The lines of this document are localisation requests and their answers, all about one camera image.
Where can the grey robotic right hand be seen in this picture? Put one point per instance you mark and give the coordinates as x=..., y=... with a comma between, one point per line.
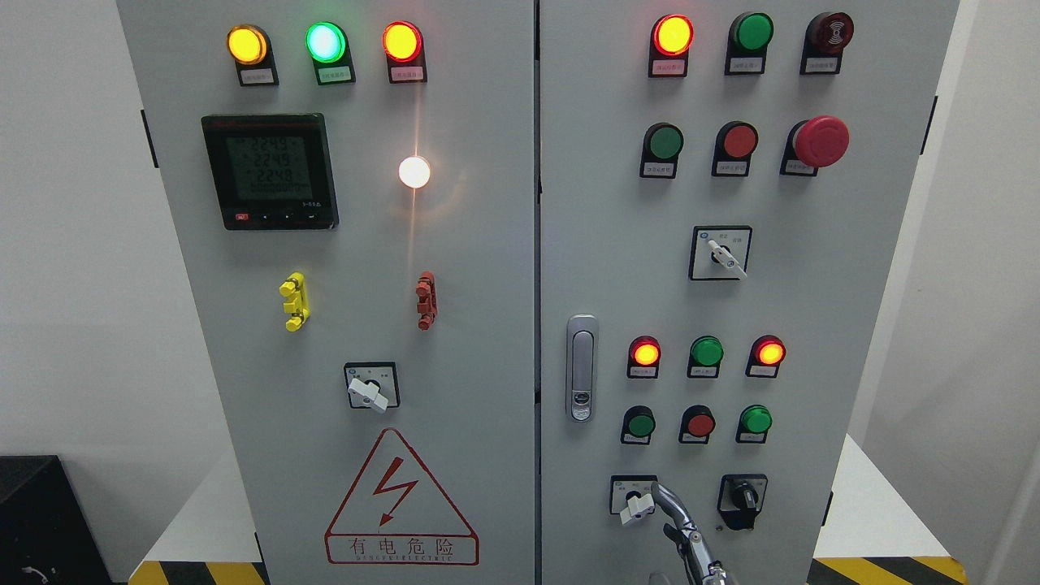
x=701, y=566

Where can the silver cabinet door handle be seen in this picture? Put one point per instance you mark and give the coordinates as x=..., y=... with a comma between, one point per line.
x=580, y=372

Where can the grey right cabinet door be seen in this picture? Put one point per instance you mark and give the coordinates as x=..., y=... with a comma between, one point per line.
x=618, y=247

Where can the grey cabinet door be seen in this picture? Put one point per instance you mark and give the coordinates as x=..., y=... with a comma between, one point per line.
x=618, y=247
x=467, y=385

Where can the grey left cabinet door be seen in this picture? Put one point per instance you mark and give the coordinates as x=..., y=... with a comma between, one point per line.
x=467, y=385

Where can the red push button lower middle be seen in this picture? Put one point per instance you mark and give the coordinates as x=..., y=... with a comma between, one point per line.
x=697, y=425

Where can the green push button lower right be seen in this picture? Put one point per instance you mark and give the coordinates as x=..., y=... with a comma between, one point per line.
x=753, y=425

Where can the green push button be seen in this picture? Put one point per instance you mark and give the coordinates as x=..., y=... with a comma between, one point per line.
x=753, y=425
x=638, y=425
x=748, y=41

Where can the green push button lower left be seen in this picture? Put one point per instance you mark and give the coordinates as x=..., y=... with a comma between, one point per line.
x=638, y=425

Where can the green indicator light middle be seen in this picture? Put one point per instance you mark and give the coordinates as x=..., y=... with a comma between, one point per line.
x=705, y=357

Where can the green indicator light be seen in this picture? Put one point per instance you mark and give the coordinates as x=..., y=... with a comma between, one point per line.
x=329, y=49
x=705, y=357

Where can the red indicator light middle left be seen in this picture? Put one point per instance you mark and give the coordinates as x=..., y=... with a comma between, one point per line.
x=644, y=357

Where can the red indicator light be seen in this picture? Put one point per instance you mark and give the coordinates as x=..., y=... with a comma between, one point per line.
x=644, y=357
x=766, y=355
x=669, y=48
x=405, y=53

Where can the red indicator light middle right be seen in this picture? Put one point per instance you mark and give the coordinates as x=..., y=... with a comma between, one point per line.
x=766, y=355

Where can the red electrical hazard warning sticker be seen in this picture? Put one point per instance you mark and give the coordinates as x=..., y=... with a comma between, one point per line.
x=396, y=512

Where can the green push button second row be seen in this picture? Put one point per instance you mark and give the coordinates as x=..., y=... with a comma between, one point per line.
x=662, y=144

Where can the red push button second row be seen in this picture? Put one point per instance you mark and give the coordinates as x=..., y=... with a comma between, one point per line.
x=735, y=143

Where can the red emergency stop button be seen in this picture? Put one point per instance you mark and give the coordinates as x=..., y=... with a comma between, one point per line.
x=814, y=143

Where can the white indicator light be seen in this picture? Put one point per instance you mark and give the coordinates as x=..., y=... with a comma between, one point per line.
x=414, y=172

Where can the red indicator light top right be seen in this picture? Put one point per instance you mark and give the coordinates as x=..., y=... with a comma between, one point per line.
x=669, y=48

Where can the green push button top right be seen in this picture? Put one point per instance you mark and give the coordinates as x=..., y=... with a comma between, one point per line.
x=748, y=41

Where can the dark red buzzer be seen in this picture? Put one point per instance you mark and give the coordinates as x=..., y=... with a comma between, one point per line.
x=825, y=39

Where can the black digital power meter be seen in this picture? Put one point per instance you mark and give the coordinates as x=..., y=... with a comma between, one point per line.
x=272, y=172

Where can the red indicator light top left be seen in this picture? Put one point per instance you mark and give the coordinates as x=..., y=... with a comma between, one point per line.
x=405, y=53

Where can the green indicator light top left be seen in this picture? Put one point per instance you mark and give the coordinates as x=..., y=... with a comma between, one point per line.
x=329, y=49

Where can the black box lower left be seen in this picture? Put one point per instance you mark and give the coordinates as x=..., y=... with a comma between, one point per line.
x=44, y=537

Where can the yellow indicator light top left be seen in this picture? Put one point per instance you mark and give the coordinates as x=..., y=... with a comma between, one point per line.
x=250, y=48

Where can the black key selector switch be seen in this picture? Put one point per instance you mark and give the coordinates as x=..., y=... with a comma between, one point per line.
x=741, y=499

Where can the lower white rotary selector switch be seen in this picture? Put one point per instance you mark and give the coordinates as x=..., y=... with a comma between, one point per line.
x=630, y=497

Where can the upper right rotary selector switch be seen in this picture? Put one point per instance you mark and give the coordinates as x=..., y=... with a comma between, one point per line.
x=720, y=252

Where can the left door rotary selector switch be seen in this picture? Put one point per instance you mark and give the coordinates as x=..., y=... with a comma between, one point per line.
x=372, y=385

